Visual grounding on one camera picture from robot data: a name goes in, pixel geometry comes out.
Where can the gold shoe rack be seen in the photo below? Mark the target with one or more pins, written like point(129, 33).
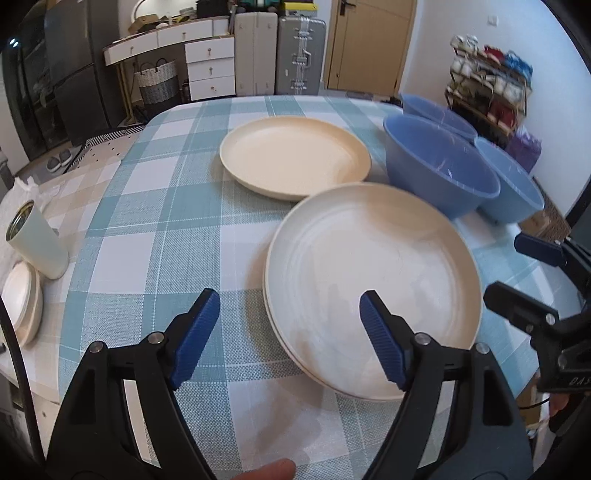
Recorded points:
point(489, 87)

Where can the dark grey refrigerator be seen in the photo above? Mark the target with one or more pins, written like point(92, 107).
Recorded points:
point(78, 69)

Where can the stack of small white dishes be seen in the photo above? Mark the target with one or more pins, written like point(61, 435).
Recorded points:
point(21, 304)

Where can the beige suitcase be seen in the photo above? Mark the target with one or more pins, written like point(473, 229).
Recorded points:
point(256, 55)

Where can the large cardboard box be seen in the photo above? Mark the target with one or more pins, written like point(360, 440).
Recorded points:
point(540, 226)

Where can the white plate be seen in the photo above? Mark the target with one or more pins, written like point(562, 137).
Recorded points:
point(270, 310)
point(369, 286)

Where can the purple bag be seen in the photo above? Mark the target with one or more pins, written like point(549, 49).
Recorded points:
point(524, 147)

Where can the beige checked cloth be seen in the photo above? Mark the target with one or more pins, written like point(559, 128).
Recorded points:
point(87, 184)

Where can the wooden door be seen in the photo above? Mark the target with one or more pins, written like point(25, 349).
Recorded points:
point(369, 46)

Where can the cream yellow plate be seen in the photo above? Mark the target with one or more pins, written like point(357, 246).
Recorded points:
point(295, 157)

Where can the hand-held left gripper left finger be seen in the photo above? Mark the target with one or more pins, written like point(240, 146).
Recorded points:
point(198, 337)

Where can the white drawer dresser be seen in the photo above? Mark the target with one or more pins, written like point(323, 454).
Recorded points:
point(210, 60)

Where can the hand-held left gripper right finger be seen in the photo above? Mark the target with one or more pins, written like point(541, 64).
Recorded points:
point(383, 341)

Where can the dark glass cabinet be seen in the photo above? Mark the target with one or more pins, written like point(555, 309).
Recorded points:
point(27, 92)

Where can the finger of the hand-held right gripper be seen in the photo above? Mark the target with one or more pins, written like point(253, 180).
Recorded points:
point(517, 304)
point(538, 248)

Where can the white tumbler cup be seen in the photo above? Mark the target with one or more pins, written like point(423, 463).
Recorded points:
point(39, 249)

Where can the blue plastic bowl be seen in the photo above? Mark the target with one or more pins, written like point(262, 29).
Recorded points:
point(434, 115)
point(512, 189)
point(434, 166)

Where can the teal plaid tablecloth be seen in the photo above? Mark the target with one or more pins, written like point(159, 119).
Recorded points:
point(161, 230)

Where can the person's right hand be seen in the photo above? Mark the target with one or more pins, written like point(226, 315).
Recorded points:
point(558, 405)

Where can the person's left hand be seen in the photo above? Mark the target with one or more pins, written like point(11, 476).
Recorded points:
point(272, 469)

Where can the silver suitcase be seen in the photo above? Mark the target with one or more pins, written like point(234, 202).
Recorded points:
point(300, 55)

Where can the black and white patterned rug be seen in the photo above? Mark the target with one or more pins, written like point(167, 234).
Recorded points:
point(106, 138)

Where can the grey woven laundry basket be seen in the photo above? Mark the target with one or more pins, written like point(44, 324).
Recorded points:
point(157, 87)

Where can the grey slipper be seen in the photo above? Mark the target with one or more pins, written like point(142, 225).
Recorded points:
point(66, 156)
point(54, 163)

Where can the white plastic bag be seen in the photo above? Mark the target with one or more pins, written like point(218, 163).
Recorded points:
point(27, 187)

